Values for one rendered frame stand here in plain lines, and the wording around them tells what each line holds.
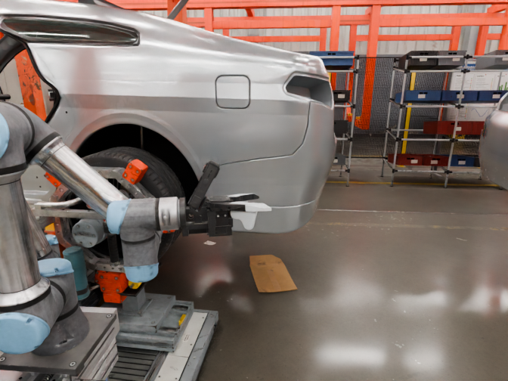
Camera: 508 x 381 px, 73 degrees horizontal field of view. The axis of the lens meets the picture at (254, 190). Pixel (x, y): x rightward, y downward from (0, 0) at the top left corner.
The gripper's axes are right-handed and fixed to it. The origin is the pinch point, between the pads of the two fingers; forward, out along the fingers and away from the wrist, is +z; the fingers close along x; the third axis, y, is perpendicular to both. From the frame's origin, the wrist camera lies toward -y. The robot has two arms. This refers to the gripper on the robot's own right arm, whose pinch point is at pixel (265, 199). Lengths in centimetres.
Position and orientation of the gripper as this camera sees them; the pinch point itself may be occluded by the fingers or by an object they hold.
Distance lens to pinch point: 81.3
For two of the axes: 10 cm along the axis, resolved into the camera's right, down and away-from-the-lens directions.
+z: 9.9, -0.5, 1.6
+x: 1.7, 1.5, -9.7
